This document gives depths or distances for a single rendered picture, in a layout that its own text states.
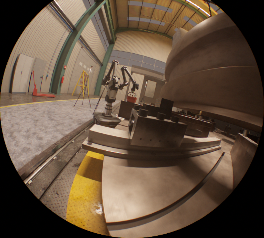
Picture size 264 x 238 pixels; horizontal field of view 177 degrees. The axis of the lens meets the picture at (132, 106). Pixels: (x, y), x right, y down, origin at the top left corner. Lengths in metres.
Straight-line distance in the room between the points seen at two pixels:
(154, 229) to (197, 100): 0.81
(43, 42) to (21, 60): 2.11
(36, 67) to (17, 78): 1.76
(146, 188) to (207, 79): 0.80
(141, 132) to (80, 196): 0.72
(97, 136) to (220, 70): 1.02
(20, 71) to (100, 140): 5.54
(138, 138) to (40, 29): 7.19
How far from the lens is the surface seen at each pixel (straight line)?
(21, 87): 5.88
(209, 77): 0.70
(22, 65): 5.81
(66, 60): 7.12
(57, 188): 0.90
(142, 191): 0.55
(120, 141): 0.70
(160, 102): 0.71
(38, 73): 6.85
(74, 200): 0.83
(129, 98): 1.83
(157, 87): 5.15
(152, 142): 0.64
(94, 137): 0.72
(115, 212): 0.47
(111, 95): 1.86
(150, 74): 5.00
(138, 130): 0.57
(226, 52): 0.94
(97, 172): 0.97
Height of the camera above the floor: 0.77
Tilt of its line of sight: 5 degrees down
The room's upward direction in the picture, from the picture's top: 13 degrees clockwise
